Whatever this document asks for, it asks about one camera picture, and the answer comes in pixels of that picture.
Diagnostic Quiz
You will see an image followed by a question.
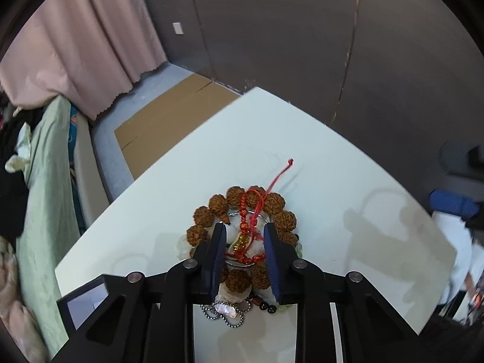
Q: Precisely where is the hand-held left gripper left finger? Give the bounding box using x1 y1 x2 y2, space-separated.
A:
51 222 227 363

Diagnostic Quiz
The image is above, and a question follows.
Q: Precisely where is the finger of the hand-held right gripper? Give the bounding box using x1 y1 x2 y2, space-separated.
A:
429 190 481 219

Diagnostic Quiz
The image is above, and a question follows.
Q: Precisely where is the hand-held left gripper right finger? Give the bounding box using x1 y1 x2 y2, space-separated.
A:
263 222 428 363

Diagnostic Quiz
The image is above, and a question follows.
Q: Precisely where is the silver chain necklace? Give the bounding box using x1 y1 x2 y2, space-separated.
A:
200 299 253 328

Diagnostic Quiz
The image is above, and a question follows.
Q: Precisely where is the brown seed bead bracelet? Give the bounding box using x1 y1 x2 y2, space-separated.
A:
186 185 299 290

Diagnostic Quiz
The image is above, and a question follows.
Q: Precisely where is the red cord bracelet gold charm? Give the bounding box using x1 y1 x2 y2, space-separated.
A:
225 158 295 265

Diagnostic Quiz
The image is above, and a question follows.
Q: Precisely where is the pale jade bangle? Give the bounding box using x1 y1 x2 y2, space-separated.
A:
178 231 305 307

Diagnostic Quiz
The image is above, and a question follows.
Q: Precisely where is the white cloth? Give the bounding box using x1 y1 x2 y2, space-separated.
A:
431 212 484 322

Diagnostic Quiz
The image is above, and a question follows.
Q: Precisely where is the silver bangle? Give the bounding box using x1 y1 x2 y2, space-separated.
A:
222 211 273 269

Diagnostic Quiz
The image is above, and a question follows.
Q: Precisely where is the flat brown cardboard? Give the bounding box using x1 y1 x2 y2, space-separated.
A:
114 74 243 180

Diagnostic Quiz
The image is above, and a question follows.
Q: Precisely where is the green bed sheet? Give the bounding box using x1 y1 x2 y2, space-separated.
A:
15 94 82 360

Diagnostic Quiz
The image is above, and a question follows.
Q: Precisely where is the blue printed bed sheet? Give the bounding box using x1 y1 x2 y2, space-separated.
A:
68 104 82 235

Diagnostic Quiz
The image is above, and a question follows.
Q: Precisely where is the beige quilt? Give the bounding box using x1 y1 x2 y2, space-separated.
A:
0 234 50 363

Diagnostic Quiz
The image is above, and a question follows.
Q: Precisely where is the pile of black clothes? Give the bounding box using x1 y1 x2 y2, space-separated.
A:
0 100 46 239

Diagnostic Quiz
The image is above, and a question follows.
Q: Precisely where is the cream cloth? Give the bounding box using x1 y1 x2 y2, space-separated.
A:
4 154 30 172

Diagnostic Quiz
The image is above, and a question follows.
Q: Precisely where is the pink curtain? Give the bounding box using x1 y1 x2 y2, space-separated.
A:
0 0 169 122

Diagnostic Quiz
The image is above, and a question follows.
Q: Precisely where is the dark bead bracelet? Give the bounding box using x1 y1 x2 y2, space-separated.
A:
251 297 279 315

